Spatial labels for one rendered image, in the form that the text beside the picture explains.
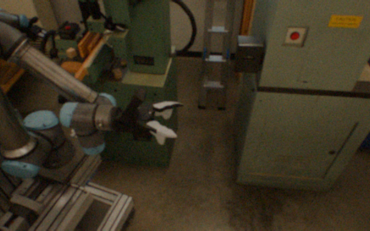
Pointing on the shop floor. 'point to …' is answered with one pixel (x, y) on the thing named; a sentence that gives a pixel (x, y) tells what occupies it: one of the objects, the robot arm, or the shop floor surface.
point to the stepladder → (216, 55)
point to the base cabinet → (109, 154)
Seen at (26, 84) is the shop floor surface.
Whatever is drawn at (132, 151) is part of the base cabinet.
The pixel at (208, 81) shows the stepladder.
